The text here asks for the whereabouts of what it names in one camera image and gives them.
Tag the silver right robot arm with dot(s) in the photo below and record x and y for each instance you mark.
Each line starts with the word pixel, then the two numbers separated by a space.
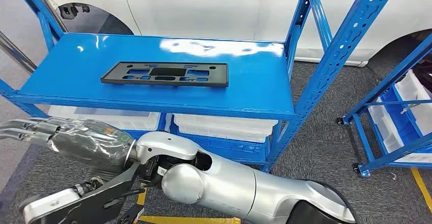
pixel 229 185

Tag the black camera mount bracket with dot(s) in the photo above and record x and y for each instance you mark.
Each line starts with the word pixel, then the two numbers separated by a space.
pixel 98 202

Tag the blue metal shelf rack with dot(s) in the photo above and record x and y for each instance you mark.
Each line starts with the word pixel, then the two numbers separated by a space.
pixel 362 138
pixel 67 80

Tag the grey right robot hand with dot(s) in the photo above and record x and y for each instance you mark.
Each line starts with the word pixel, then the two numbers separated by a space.
pixel 87 141

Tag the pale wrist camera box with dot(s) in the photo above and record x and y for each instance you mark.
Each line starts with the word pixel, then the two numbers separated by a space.
pixel 50 204

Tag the black plastic plate frame part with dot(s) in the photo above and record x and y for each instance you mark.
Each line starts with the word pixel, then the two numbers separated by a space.
pixel 222 77

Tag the yellow floor tape strip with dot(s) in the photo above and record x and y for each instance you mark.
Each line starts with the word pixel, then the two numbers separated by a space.
pixel 189 220
pixel 422 188

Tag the black caster wheel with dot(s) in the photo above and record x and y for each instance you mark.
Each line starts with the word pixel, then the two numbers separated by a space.
pixel 340 121
pixel 356 168

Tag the grey metal pole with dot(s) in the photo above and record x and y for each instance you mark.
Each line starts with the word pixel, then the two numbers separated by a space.
pixel 17 52
pixel 50 10

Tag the white car with red stripe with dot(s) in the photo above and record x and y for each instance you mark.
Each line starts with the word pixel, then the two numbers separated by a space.
pixel 202 13

